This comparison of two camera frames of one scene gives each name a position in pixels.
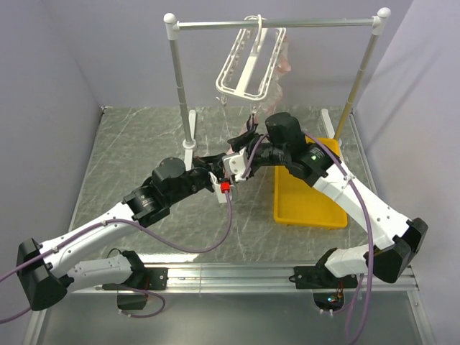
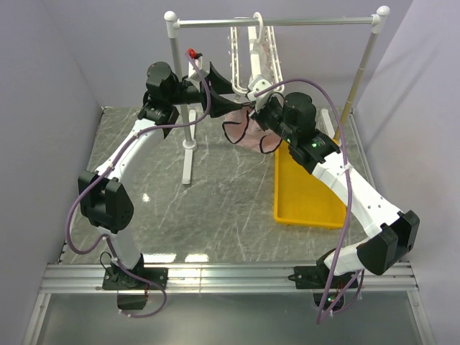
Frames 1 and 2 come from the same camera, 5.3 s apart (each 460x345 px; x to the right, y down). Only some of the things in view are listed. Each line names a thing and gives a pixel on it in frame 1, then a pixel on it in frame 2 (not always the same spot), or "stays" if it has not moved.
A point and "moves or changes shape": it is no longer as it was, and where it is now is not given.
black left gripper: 212,163 to 218,104
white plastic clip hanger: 250,68 moves or changes shape
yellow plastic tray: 297,203 stays
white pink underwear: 269,104 to 264,58
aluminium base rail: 228,278 stays
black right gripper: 249,138 to 259,116
